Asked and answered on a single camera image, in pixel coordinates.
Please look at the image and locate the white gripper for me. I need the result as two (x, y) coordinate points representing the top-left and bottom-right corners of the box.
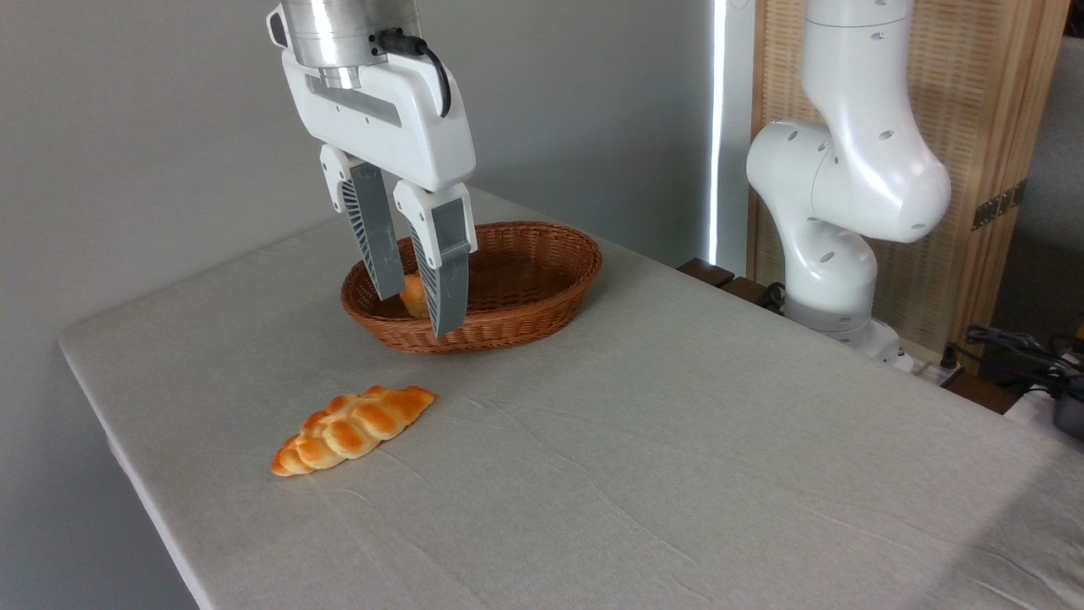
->
(281, 49), (478, 339)

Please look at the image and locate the round knotted bread roll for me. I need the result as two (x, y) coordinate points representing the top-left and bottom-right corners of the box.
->
(400, 273), (431, 319)

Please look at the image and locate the long braided bread loaf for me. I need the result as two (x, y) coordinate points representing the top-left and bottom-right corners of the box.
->
(271, 385), (438, 477)

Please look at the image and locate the brown wicker basket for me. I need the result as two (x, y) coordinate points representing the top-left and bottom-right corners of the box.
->
(340, 221), (604, 355)

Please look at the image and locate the dark wooden block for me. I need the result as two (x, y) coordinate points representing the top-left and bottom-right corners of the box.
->
(720, 276), (784, 313)
(677, 258), (736, 288)

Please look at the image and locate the grey tablecloth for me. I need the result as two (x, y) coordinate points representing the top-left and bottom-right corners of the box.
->
(58, 186), (1084, 610)

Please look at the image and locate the wooden folding screen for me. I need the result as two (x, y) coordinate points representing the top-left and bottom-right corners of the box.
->
(749, 0), (1070, 367)

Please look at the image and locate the metal screen hinge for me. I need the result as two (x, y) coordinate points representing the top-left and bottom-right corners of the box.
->
(972, 180), (1028, 231)

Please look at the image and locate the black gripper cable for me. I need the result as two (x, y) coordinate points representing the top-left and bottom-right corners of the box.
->
(373, 29), (453, 119)

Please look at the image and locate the black cable bundle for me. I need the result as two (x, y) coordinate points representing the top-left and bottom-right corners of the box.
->
(944, 324), (1084, 399)

